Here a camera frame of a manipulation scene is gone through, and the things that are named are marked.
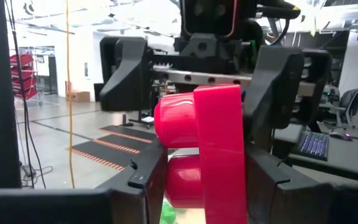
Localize red bin rack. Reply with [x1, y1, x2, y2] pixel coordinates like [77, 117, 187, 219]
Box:
[9, 53, 39, 101]

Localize green toy block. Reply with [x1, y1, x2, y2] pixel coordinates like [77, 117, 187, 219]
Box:
[159, 198, 186, 224]

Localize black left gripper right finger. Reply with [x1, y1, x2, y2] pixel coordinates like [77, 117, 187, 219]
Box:
[246, 144, 358, 224]

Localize black office chair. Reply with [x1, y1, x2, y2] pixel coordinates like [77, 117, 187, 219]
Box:
[321, 88, 358, 131]

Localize black floor stand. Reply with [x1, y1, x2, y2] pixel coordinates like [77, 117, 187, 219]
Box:
[128, 83, 155, 130]

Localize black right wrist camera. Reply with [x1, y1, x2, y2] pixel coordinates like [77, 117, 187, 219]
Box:
[181, 0, 239, 38]

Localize computer mouse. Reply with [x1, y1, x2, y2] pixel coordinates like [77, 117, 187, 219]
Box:
[328, 131, 353, 142]

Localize backlit keyboard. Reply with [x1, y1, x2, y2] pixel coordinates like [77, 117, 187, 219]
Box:
[292, 131, 331, 162]

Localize black hanging cables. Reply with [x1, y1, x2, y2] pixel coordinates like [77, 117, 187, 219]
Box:
[4, 0, 54, 190]

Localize dark grey desk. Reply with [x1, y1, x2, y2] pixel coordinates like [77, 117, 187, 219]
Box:
[273, 123, 358, 183]

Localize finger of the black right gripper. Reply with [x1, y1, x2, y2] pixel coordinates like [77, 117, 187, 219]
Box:
[243, 45, 333, 152]
[99, 36, 154, 113]

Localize cardboard box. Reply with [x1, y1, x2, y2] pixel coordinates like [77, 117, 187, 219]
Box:
[65, 90, 91, 103]

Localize black orange-striped floor mat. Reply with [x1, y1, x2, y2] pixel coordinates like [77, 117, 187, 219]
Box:
[69, 140, 141, 172]
[99, 124, 158, 144]
[93, 133, 154, 156]

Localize red toy block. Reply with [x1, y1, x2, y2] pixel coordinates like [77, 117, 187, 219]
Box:
[153, 83, 249, 224]

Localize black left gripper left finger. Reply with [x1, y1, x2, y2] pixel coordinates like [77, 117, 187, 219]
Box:
[0, 139, 168, 224]

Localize yellow cable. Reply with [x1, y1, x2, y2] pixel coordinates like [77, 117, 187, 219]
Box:
[65, 0, 76, 190]

